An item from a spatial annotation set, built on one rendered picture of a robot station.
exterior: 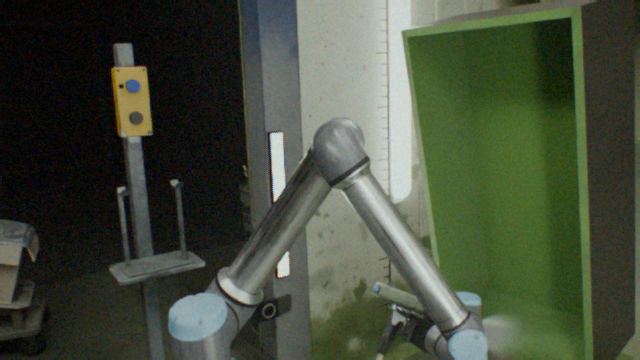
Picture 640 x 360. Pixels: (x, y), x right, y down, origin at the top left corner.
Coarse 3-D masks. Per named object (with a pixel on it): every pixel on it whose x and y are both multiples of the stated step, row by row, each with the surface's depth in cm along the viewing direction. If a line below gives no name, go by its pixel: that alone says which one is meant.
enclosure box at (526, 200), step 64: (576, 0) 147; (448, 64) 193; (512, 64) 185; (576, 64) 134; (448, 128) 197; (512, 128) 195; (576, 128) 176; (448, 192) 202; (512, 192) 205; (576, 192) 184; (448, 256) 207; (512, 256) 216; (576, 256) 193; (576, 320) 199
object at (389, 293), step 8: (384, 288) 160; (392, 288) 163; (376, 296) 161; (384, 296) 161; (392, 296) 162; (400, 296) 164; (408, 296) 165; (400, 304) 164; (408, 304) 165; (416, 304) 168; (392, 312) 167; (392, 328) 165; (384, 336) 166; (392, 336) 165; (384, 344) 165; (384, 352) 165
